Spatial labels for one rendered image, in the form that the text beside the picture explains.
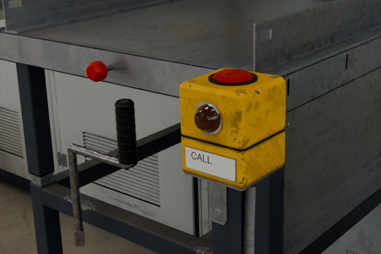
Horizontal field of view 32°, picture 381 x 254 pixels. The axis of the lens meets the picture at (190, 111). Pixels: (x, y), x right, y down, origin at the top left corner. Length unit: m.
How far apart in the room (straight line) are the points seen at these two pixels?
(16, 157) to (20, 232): 0.37
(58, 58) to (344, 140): 0.51
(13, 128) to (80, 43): 1.48
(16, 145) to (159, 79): 1.64
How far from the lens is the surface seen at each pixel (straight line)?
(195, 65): 0.95
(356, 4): 1.12
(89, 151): 1.13
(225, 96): 0.62
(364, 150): 1.22
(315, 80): 0.96
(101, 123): 2.17
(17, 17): 1.29
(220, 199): 0.70
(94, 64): 1.04
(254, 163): 0.65
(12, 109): 2.55
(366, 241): 1.72
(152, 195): 2.11
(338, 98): 1.09
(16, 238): 2.33
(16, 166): 2.64
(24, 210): 2.51
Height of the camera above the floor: 1.08
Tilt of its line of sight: 18 degrees down
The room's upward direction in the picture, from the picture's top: 2 degrees counter-clockwise
